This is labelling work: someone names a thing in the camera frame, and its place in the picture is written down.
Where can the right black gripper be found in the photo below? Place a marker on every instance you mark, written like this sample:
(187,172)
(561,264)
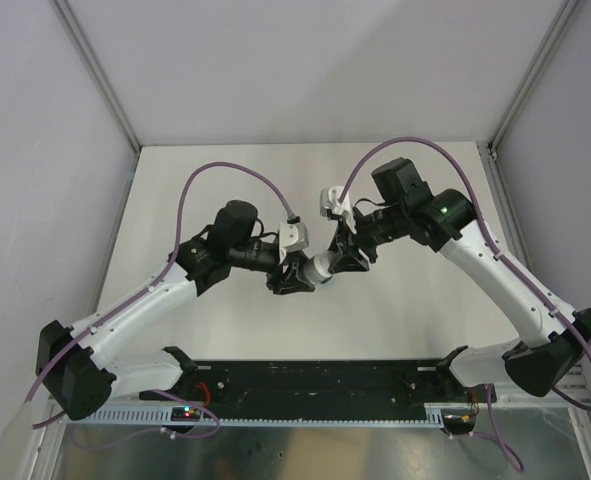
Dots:
(346,260)

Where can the white bottle cap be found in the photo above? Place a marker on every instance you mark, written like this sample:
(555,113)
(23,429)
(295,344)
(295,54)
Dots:
(323,261)

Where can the right aluminium frame post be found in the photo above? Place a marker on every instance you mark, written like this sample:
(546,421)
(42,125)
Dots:
(552,40)

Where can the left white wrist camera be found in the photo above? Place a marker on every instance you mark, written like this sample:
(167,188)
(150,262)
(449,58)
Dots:
(292,237)

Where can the white pill bottle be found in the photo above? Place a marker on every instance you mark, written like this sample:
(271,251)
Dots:
(313,274)

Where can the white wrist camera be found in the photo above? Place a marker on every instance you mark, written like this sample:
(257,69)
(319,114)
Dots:
(292,237)
(334,206)

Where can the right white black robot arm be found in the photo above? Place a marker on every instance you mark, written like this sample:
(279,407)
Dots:
(552,334)

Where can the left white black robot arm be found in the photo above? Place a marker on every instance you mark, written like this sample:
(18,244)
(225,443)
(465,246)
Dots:
(80,365)

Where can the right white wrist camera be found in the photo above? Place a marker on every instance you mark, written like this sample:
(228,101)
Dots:
(334,206)

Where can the aluminium frame post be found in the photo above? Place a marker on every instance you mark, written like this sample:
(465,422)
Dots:
(552,40)
(86,53)

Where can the left aluminium frame post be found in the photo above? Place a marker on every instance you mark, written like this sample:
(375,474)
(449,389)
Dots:
(86,53)

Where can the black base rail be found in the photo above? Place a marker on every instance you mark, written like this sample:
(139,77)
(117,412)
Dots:
(328,388)

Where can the grey slotted cable duct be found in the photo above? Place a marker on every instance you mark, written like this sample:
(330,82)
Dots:
(171,415)

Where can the aluminium frame crossbar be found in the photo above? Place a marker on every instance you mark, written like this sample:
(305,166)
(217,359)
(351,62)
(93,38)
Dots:
(573,385)

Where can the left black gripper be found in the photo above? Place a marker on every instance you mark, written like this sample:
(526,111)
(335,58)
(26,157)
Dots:
(291,280)

